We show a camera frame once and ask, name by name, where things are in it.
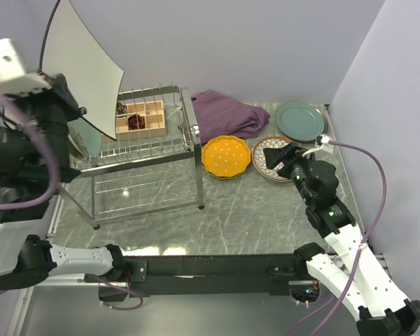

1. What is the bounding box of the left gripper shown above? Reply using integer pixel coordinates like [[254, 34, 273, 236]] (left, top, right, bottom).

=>
[[0, 67, 88, 178]]

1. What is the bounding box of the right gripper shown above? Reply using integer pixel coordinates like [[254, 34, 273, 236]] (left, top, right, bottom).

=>
[[262, 141, 319, 206]]

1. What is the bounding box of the white ribbed brown bowl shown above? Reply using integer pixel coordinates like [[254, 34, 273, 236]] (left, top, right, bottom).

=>
[[251, 135, 297, 183]]

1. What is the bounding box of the dark green round plate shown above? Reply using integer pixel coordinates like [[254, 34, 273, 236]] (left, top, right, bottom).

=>
[[275, 102, 328, 143]]

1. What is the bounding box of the orange dotted plate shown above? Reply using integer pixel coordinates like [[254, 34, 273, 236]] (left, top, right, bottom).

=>
[[202, 135, 251, 176]]

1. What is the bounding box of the mint green flower plate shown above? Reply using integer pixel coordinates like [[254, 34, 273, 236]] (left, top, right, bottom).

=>
[[68, 118, 102, 159]]

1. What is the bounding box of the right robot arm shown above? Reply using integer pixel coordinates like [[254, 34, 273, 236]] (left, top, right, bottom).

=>
[[263, 143, 420, 335]]

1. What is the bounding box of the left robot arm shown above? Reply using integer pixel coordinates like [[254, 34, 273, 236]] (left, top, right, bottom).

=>
[[0, 74, 127, 292]]

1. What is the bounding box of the steel dish rack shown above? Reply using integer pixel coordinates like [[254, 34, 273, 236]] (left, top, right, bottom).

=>
[[60, 84, 204, 230]]

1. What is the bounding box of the purple cloth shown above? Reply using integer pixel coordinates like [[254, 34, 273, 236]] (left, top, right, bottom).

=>
[[191, 90, 270, 144]]

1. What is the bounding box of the wooden cutlery box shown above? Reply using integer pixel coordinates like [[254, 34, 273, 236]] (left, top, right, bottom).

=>
[[115, 101, 167, 141]]

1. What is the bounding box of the black base beam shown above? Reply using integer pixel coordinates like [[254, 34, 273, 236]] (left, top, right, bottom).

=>
[[103, 253, 312, 298]]

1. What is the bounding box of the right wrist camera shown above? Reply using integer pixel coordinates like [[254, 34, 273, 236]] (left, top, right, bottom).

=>
[[302, 134, 334, 157]]

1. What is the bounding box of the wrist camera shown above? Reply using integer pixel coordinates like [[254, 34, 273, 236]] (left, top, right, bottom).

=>
[[0, 38, 53, 97], [302, 134, 334, 157]]

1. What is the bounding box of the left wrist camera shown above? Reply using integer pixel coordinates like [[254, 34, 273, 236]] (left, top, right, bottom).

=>
[[0, 38, 53, 97]]

